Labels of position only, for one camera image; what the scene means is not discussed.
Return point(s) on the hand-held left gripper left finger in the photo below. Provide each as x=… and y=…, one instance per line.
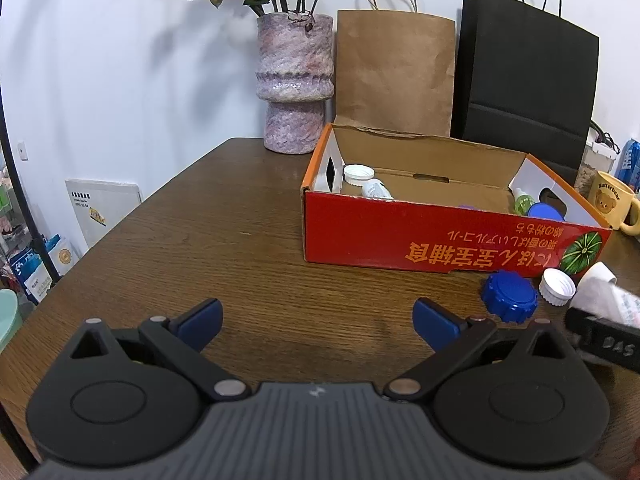
x=200, y=322

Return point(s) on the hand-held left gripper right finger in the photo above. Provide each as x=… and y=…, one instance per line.
x=436, y=324

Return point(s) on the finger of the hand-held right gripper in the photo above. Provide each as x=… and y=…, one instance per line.
x=577, y=321

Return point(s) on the white squeeze tube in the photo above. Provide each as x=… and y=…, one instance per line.
x=602, y=290

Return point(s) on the red and orange cardboard box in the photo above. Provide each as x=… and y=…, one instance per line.
x=430, y=240

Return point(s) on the white ribbed bottle cap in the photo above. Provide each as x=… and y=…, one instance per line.
x=557, y=286
x=358, y=174

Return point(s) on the large blue ribbed cap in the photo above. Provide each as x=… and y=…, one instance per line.
x=510, y=296

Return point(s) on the blue ribbed bottle cap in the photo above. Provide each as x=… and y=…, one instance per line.
x=546, y=211

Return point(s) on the yellow bear mug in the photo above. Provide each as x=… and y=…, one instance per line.
x=612, y=202

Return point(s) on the small green bottle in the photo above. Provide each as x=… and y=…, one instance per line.
x=523, y=202

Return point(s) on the white flat board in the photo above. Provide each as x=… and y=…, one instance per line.
x=107, y=212

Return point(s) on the clear jar of grains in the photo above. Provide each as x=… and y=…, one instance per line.
x=595, y=167

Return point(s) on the white packet with orange circle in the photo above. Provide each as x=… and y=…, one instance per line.
x=61, y=255

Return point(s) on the blue snack packet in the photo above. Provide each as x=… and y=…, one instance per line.
x=629, y=165

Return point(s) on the blue and white packet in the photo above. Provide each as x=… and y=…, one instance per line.
x=31, y=275

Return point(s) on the pale green basin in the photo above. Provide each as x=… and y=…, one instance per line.
x=8, y=317

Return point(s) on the black tripod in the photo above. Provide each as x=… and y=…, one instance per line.
x=30, y=220

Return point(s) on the black paper bag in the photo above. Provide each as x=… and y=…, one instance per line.
x=525, y=75

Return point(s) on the brown paper bag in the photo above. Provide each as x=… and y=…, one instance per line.
x=395, y=70

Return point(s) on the mottled purple ceramic vase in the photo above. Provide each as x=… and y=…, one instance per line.
x=292, y=75

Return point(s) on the white wall outlet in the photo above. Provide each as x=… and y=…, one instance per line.
x=21, y=151

